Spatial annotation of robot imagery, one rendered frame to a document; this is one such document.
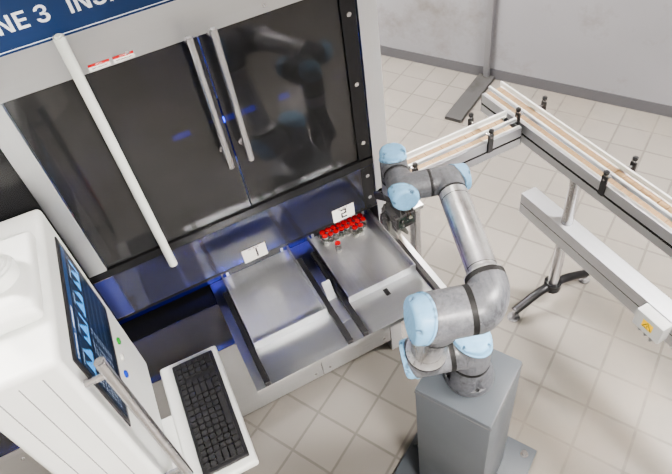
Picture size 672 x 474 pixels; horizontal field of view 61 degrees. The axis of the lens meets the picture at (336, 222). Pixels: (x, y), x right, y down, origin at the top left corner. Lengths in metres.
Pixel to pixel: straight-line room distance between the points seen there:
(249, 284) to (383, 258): 0.48
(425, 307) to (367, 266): 0.79
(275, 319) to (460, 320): 0.83
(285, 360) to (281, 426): 0.92
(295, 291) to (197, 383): 0.44
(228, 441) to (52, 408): 0.65
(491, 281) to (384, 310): 0.66
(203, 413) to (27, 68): 1.09
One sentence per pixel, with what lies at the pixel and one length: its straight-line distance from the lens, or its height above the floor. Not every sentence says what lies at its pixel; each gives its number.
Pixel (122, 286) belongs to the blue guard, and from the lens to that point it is 1.90.
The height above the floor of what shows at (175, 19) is 1.86.
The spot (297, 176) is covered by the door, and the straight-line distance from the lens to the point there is 1.85.
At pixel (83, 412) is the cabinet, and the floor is 1.37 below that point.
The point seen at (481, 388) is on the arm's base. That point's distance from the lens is 1.85.
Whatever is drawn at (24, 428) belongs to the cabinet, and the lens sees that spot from 1.39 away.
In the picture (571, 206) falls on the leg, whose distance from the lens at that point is 2.58.
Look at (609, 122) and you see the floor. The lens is 4.21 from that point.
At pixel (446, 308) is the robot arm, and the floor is 1.41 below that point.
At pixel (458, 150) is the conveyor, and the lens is 2.39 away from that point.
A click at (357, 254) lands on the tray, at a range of 2.07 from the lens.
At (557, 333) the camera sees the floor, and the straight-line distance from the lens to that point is 2.98.
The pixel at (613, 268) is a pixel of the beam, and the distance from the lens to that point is 2.55.
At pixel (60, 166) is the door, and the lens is 1.62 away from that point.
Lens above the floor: 2.44
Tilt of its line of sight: 45 degrees down
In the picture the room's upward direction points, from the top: 10 degrees counter-clockwise
